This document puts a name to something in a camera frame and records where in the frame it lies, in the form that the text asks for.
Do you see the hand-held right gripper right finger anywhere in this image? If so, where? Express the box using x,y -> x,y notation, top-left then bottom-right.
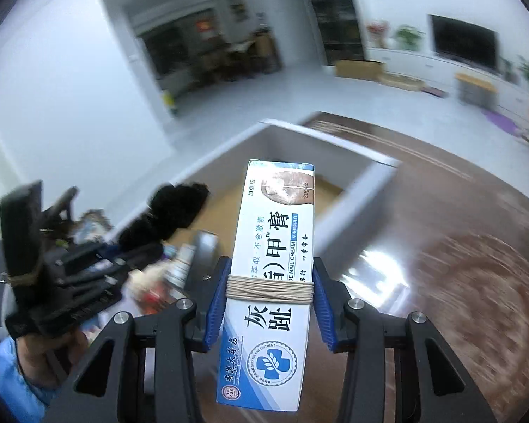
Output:
313,256 -> 494,423

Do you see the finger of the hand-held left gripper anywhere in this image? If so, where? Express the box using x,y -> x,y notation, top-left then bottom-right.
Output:
62,270 -> 131,323
69,241 -> 165,275

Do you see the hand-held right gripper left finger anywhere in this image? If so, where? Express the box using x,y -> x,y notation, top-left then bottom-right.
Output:
42,256 -> 232,423

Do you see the beige rubber band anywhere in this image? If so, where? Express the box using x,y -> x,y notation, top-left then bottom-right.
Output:
226,274 -> 315,304

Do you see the black fluffy pompom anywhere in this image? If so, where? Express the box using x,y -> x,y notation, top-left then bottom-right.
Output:
118,182 -> 211,252

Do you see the white and blue ointment box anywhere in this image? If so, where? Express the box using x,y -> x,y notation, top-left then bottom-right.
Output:
215,159 -> 315,412

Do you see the grey storage box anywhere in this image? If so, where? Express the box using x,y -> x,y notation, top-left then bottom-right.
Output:
101,119 -> 400,278

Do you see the person's left forearm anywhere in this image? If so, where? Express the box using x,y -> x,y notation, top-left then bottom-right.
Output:
0,326 -> 91,419

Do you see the brown glossy desktop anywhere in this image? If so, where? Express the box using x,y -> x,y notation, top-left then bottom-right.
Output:
286,112 -> 529,423

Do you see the small white bottle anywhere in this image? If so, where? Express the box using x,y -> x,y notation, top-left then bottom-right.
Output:
165,243 -> 195,287

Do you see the beige round tray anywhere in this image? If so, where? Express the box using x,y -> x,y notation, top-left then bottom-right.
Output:
379,74 -> 425,91

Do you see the cardboard box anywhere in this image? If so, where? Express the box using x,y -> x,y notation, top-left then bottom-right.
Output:
335,59 -> 386,79

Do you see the tall brown carton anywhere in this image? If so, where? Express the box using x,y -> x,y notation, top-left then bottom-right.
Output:
256,31 -> 276,72

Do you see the purple floor mat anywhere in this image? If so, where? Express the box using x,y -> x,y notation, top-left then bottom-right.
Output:
485,112 -> 519,137

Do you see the white television console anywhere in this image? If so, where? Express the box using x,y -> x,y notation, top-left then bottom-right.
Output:
366,46 -> 529,116

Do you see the yellow top stool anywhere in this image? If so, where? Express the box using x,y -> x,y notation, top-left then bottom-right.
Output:
456,73 -> 499,109

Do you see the red flower bouquet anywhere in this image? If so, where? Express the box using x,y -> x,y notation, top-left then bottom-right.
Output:
367,20 -> 389,48

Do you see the green potted plant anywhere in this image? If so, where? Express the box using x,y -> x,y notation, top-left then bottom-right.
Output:
394,24 -> 425,51

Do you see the black flat television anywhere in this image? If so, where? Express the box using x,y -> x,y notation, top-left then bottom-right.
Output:
428,14 -> 499,75

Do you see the black glass cabinet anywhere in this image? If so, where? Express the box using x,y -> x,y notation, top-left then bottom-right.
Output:
297,0 -> 366,61

